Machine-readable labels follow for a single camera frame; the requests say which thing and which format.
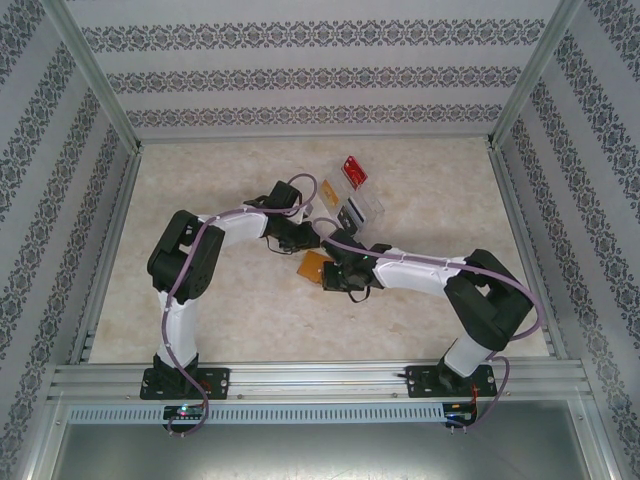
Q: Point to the red credit card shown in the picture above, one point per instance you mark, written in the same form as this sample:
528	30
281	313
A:
354	172

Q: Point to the gold credit card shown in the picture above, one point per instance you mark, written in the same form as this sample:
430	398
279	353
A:
331	194

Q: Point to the orange card holder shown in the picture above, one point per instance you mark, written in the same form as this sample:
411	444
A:
310	267

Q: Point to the clear plastic organizer box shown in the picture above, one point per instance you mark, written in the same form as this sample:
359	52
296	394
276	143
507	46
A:
372	202

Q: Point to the metal sheet panel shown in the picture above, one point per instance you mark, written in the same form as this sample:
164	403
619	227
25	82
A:
320	455

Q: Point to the black credit card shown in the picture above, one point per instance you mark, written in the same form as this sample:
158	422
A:
346	221

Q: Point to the aluminium side rail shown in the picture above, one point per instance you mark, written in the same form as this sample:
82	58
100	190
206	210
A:
118	220
509	200

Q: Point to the white card black stripe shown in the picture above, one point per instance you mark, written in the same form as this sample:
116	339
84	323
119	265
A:
356	210

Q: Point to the aluminium frame post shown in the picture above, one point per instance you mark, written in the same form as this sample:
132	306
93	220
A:
99	70
592	440
45	440
534	70

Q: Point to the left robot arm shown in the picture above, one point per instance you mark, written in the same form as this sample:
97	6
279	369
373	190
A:
175	330

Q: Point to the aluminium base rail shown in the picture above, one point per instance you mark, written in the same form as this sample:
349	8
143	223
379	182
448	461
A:
320	380

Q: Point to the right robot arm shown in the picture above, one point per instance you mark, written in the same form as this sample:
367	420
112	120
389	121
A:
415	274

